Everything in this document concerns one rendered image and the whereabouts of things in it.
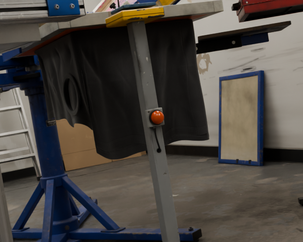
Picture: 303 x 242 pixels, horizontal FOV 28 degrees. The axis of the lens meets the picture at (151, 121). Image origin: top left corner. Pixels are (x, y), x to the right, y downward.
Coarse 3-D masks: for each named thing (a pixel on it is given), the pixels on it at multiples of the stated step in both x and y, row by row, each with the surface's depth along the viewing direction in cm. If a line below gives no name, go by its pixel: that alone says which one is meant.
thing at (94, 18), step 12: (216, 0) 203; (96, 12) 185; (108, 12) 186; (168, 12) 195; (180, 12) 197; (192, 12) 199; (204, 12) 201; (216, 12) 205; (48, 24) 188; (60, 24) 180; (72, 24) 181; (84, 24) 183; (96, 24) 184; (48, 36) 195; (24, 48) 221
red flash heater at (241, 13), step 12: (240, 0) 296; (252, 0) 289; (264, 0) 289; (276, 0) 289; (288, 0) 288; (300, 0) 288; (240, 12) 313; (252, 12) 291; (264, 12) 315; (276, 12) 326; (288, 12) 330
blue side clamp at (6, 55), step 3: (18, 48) 223; (9, 51) 237; (12, 51) 233; (15, 51) 228; (18, 51) 224; (21, 51) 223; (3, 54) 247; (6, 54) 242; (9, 54) 238; (12, 54) 233; (15, 54) 228; (18, 54) 227; (3, 57) 248; (6, 57) 243; (9, 57) 239; (12, 57) 235; (3, 60) 249; (6, 60) 246
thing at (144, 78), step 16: (112, 16) 169; (128, 16) 163; (144, 16) 165; (160, 16) 168; (128, 32) 172; (144, 32) 170; (144, 48) 170; (144, 64) 170; (144, 80) 170; (144, 96) 170; (144, 112) 171; (144, 128) 173; (160, 128) 172; (160, 144) 171; (160, 160) 171; (160, 176) 171; (160, 192) 171; (160, 208) 172; (160, 224) 174; (176, 224) 173; (176, 240) 173
